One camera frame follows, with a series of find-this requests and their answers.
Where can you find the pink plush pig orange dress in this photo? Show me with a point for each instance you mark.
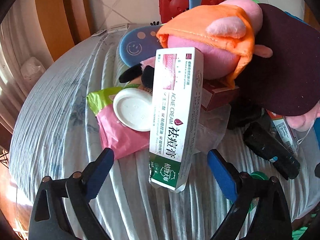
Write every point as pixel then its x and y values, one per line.
pixel 200 25

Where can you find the pink green wipes packet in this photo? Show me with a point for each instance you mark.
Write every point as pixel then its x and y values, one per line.
pixel 117 140

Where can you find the dark cloth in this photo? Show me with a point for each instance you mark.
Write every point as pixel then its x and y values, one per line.
pixel 245 115

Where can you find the red toy suitcase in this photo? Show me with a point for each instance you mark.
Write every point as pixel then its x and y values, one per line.
pixel 172 0

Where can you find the white round lid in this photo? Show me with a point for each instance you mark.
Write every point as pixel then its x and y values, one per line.
pixel 132 110

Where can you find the orange white box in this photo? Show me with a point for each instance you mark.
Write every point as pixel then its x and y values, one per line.
pixel 282 130

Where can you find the crumpled clear plastic bag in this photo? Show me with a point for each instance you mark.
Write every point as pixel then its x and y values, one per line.
pixel 33 71

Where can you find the small white device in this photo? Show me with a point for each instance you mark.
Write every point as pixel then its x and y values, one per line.
pixel 117 28
pixel 98 33

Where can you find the white green cream box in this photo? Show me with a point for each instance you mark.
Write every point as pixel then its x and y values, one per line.
pixel 172 120

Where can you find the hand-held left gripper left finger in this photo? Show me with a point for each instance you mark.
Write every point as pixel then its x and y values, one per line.
pixel 100 172

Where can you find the dark red box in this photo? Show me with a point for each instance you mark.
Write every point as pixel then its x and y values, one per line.
pixel 220 97

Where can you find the wooden wardrobe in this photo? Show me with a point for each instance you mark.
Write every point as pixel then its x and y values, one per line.
pixel 57 10

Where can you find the black bottle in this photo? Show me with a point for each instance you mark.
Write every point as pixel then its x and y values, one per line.
pixel 270 150

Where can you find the dark maroon cap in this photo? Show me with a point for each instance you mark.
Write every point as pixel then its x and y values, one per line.
pixel 282 67

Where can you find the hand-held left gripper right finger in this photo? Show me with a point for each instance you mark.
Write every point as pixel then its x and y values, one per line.
pixel 222 175

